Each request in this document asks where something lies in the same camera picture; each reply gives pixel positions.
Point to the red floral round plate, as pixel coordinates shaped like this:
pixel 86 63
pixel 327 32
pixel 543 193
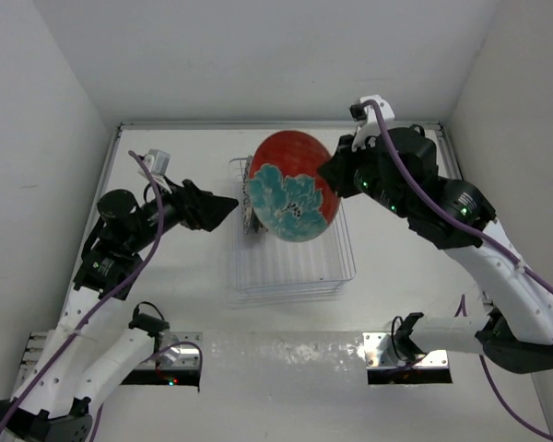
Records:
pixel 286 193

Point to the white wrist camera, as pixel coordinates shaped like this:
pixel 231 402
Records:
pixel 365 112
pixel 157 162

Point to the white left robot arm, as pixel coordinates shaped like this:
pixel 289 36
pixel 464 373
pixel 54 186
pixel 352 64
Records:
pixel 67 385

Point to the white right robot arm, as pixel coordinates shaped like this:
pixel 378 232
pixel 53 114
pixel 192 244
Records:
pixel 516 332

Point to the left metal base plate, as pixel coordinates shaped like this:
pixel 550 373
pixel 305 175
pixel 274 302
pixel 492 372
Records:
pixel 177 351

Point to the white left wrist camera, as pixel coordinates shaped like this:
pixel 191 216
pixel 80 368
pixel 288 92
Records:
pixel 157 162

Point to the metal base plate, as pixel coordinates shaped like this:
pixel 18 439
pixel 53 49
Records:
pixel 177 351
pixel 379 355

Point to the white wire dish rack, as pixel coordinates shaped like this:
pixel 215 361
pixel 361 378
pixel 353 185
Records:
pixel 264 269

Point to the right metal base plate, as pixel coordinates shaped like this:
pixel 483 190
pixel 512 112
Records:
pixel 379 355

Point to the black white speckled plate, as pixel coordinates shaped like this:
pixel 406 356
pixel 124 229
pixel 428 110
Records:
pixel 247 210

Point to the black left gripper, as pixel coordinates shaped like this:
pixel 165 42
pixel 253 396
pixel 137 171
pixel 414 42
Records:
pixel 197 208

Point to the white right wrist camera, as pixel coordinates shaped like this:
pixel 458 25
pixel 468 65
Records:
pixel 365 112

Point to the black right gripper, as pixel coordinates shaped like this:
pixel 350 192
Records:
pixel 336 168

